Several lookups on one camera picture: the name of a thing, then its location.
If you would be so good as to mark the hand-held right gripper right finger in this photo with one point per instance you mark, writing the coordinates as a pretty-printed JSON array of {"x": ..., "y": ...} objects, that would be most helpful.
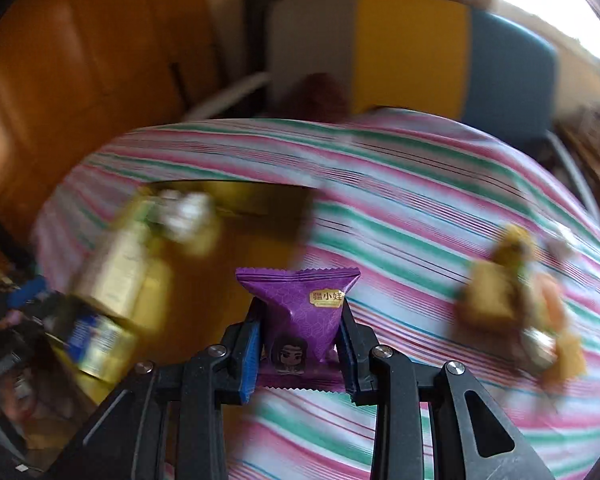
[{"x": 350, "y": 365}]

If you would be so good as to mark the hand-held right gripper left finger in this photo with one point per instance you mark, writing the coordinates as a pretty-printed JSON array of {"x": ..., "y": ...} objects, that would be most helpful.
[{"x": 247, "y": 355}]

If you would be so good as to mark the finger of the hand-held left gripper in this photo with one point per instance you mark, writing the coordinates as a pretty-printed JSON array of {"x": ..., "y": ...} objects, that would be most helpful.
[{"x": 27, "y": 292}]

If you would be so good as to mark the purple snack packet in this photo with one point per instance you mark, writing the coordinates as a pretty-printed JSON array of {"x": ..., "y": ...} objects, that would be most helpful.
[{"x": 300, "y": 310}]

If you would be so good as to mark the gold tin box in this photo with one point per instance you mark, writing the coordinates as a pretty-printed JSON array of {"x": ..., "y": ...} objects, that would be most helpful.
[{"x": 230, "y": 270}]

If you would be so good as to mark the yellow sponge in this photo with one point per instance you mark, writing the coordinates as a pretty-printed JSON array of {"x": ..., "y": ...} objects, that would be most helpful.
[{"x": 490, "y": 295}]

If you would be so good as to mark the blue label box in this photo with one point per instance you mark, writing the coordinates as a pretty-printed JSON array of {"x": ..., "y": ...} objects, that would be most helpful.
[{"x": 100, "y": 345}]

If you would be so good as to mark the white crinkled packet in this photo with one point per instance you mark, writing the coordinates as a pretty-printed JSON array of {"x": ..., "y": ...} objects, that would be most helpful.
[{"x": 185, "y": 217}]

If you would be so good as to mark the striped tablecloth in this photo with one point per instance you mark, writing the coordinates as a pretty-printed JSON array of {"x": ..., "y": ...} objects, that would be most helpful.
[{"x": 405, "y": 200}]

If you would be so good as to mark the silver wrapped item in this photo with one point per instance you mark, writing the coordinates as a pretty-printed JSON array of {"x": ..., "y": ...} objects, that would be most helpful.
[{"x": 539, "y": 350}]

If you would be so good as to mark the yellow fluffy toy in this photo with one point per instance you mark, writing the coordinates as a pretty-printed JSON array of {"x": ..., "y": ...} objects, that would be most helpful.
[{"x": 514, "y": 245}]

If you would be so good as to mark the orange packet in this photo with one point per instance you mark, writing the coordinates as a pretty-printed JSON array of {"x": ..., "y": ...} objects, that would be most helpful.
[{"x": 552, "y": 305}]

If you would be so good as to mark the wooden wardrobe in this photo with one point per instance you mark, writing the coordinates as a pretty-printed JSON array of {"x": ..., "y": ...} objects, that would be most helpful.
[{"x": 80, "y": 85}]

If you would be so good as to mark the yellow packet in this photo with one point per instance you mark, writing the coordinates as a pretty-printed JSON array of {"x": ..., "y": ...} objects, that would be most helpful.
[{"x": 567, "y": 360}]

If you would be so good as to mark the dark red cloth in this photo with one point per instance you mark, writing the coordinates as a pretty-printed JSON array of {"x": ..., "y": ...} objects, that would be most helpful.
[{"x": 317, "y": 97}]

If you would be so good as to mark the grey yellow blue chair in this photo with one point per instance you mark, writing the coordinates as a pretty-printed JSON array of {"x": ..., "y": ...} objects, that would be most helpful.
[{"x": 410, "y": 50}]

